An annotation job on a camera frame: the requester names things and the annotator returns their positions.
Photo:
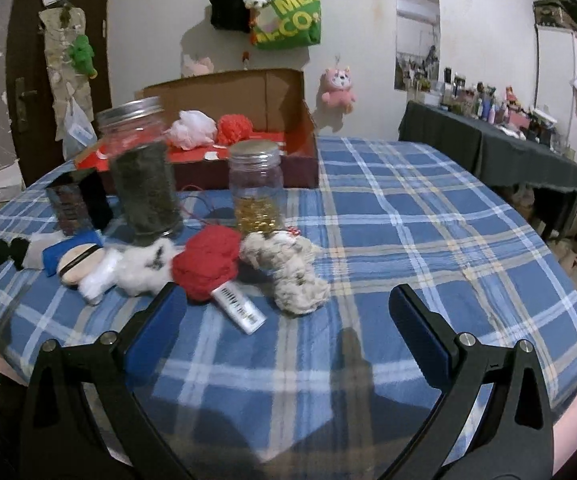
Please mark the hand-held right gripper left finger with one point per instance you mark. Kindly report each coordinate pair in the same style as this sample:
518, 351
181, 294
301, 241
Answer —
158, 330

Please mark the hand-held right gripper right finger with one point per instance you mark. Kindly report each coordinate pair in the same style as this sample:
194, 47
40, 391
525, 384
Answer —
421, 340

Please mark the black pompom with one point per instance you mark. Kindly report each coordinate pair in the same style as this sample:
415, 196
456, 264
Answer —
18, 252

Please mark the white fluff piece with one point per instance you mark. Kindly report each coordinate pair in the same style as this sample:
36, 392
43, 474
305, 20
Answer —
38, 255

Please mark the white speckled fluffy ball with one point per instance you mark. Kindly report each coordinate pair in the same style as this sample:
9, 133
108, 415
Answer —
141, 267

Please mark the blue sponge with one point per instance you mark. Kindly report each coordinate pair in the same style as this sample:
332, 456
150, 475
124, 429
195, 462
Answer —
56, 255

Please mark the large red yarn ball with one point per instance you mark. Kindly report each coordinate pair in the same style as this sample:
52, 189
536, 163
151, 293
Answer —
203, 260

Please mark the beige powder puff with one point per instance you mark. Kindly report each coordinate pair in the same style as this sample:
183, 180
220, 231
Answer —
81, 265

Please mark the beige fluffy yarn bundle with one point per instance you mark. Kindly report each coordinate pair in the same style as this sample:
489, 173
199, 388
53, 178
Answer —
288, 270

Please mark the cardboard box with red lining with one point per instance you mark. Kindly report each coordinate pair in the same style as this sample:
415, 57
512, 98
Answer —
278, 95

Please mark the white barcode tag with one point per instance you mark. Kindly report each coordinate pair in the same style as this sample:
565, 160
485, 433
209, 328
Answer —
238, 310

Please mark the black cube holder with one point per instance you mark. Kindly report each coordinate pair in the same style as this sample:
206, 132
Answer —
93, 195

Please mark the blue plaid blanket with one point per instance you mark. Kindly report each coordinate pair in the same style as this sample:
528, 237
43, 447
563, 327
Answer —
393, 210

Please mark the large glass jar green contents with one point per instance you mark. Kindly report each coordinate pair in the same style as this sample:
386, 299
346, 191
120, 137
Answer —
146, 190

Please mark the clear plastic bag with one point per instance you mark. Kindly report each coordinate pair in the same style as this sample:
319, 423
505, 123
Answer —
76, 135

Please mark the small jar with gold beads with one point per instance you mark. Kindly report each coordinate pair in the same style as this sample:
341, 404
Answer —
256, 185

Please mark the beige hanging fabric organizer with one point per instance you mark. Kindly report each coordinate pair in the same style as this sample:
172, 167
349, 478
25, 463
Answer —
66, 100

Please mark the side table with dark cloth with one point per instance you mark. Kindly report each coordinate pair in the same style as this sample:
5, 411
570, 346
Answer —
493, 155

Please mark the white mesh bath pouf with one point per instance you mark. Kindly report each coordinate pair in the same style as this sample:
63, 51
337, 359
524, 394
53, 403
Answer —
191, 130

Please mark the small red yarn ball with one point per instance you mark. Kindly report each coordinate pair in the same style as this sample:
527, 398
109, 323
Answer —
233, 129

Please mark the green plush toy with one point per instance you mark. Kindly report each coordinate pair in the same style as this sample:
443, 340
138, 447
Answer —
82, 55

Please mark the dark brown door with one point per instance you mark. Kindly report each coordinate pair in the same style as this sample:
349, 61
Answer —
28, 35

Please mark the row of bottles and figurines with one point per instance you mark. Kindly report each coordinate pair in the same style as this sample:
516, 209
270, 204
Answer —
483, 100

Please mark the pink bear plush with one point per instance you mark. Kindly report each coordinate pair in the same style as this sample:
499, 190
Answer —
338, 87

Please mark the pale pink pig plush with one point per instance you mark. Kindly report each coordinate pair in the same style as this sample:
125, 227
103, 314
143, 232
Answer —
198, 66

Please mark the red tipped metal rod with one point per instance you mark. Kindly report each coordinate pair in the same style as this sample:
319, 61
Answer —
245, 60

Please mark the black hanging bag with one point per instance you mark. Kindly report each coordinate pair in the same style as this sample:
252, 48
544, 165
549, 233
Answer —
226, 5

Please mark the green tote bag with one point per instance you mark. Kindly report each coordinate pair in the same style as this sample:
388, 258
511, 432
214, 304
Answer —
293, 15

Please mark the patterned storage box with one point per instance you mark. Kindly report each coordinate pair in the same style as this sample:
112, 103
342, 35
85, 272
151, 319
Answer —
548, 12

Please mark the arched wall mirror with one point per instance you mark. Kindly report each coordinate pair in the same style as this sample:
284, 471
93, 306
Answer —
418, 10

